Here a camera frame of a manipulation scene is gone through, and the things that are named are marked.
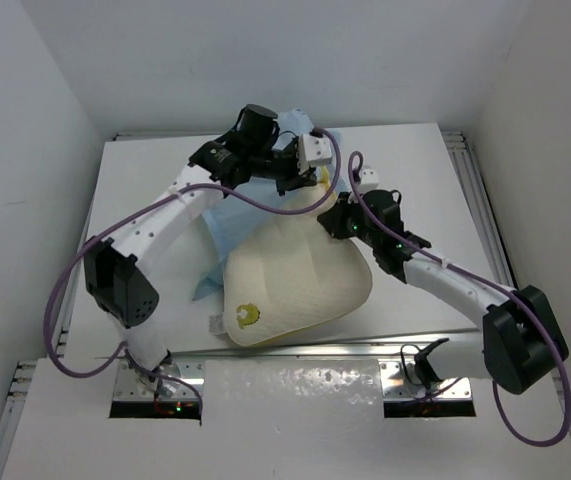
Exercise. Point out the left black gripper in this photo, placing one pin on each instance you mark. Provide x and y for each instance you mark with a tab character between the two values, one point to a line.
295	181

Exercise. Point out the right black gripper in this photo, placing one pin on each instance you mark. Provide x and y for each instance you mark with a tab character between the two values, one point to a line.
335	215

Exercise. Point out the cream yellow pillow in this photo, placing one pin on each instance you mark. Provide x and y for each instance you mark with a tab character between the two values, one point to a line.
289	275

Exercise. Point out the blue green pillowcase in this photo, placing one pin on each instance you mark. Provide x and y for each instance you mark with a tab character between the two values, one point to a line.
231	221

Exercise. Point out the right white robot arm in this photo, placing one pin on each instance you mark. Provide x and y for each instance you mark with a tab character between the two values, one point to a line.
518	327

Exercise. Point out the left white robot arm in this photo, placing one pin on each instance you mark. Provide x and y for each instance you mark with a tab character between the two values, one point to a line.
233	183

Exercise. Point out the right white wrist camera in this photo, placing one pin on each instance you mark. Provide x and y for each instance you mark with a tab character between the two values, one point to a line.
369	179

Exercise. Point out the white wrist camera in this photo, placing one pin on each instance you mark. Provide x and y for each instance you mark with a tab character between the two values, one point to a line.
369	179
313	152

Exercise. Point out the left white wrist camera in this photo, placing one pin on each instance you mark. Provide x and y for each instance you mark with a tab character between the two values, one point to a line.
313	152

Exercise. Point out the aluminium frame rail right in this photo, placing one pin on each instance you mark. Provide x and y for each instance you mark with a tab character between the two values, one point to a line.
466	167

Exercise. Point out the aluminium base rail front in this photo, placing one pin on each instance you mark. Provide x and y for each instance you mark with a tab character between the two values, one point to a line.
334	364

